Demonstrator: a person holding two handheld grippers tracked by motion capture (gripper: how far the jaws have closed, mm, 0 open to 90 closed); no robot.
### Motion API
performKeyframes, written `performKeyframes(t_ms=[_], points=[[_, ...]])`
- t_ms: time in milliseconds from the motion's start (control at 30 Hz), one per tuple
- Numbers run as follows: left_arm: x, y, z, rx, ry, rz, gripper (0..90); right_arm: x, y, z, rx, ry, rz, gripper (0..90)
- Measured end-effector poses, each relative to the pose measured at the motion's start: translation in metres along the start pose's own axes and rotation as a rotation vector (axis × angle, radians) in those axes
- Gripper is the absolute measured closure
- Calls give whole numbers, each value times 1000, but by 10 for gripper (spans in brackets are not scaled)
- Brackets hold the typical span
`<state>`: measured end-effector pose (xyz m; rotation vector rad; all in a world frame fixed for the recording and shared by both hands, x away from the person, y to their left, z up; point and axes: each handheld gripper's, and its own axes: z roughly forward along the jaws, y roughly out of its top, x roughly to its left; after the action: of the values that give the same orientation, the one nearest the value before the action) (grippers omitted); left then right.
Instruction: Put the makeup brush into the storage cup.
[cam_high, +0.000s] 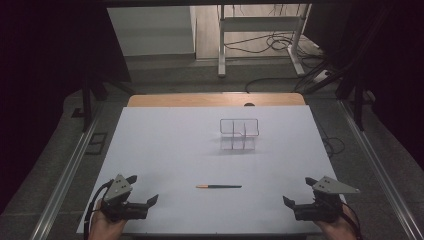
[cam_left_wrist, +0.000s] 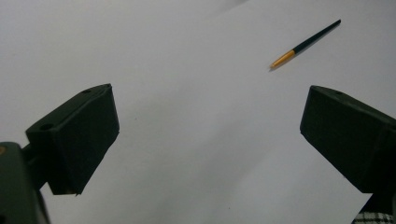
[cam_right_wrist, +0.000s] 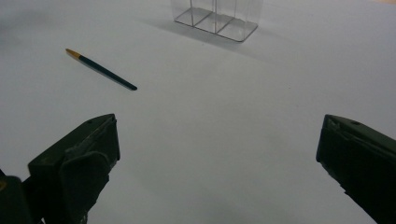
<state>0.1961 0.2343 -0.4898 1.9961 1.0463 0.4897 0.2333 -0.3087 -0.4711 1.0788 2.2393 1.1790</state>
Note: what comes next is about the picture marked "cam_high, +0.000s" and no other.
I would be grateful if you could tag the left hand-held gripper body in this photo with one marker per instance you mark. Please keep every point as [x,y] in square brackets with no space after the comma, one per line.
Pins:
[116,191]

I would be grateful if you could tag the white metal desk frame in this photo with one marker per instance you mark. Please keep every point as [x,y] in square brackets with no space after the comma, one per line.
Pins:
[263,24]

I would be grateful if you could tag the person's left hand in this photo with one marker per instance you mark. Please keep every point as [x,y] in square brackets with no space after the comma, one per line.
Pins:
[105,230]

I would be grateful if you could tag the person's right hand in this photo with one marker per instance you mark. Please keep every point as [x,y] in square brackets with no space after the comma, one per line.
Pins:
[338,231]

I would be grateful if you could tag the aluminium floor rail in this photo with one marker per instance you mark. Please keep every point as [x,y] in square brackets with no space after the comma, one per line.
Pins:
[376,166]
[68,173]

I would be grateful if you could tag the white cabinet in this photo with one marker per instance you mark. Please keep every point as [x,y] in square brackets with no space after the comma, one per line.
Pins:
[153,31]

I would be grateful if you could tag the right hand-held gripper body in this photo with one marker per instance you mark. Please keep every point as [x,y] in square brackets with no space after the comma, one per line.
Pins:
[328,200]

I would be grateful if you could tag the orange and dark pen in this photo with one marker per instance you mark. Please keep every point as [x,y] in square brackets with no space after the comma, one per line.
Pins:
[220,186]

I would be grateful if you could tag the black metal stand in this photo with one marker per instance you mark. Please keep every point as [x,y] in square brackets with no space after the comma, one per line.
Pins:
[358,96]
[87,100]

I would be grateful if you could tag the white power strip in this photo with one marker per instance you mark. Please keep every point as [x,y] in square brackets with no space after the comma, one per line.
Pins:
[321,76]

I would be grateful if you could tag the clear acrylic organizer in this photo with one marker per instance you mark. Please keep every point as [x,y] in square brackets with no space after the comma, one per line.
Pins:
[239,133]

